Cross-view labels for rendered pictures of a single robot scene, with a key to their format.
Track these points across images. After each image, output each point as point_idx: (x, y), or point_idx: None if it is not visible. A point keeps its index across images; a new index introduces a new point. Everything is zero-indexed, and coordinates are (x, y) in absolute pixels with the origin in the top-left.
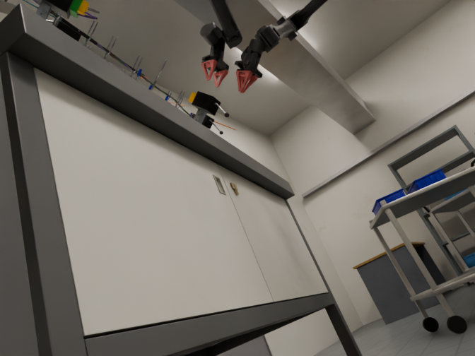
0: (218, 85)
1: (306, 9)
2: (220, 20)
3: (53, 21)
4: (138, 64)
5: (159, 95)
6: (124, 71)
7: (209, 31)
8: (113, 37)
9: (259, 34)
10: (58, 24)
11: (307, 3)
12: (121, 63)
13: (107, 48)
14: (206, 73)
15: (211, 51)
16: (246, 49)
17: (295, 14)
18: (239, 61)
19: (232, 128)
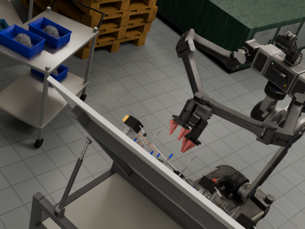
0: (171, 134)
1: (200, 46)
2: (215, 114)
3: (254, 227)
4: (214, 196)
5: (153, 145)
6: (160, 131)
7: (207, 117)
8: (238, 206)
9: (209, 118)
10: (253, 228)
11: (204, 45)
12: (221, 208)
13: (233, 213)
14: (181, 135)
15: (190, 116)
16: (198, 121)
17: (194, 40)
18: (199, 141)
19: (144, 147)
